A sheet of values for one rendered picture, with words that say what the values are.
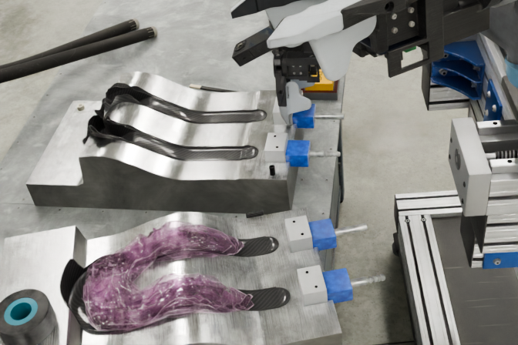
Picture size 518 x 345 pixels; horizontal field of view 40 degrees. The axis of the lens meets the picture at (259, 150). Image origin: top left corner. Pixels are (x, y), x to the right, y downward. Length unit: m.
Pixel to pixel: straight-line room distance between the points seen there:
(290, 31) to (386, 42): 0.10
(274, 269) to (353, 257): 1.14
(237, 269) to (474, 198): 0.38
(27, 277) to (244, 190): 0.39
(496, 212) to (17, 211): 0.88
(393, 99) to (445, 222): 0.89
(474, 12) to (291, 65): 0.65
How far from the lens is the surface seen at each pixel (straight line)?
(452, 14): 0.61
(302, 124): 1.34
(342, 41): 0.54
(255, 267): 1.14
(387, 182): 2.50
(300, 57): 1.24
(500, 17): 0.74
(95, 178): 1.33
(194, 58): 1.73
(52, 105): 1.69
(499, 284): 1.96
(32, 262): 1.18
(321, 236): 1.15
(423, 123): 2.75
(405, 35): 0.58
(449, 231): 2.07
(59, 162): 1.42
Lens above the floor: 1.72
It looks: 41 degrees down
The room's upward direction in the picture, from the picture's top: 8 degrees counter-clockwise
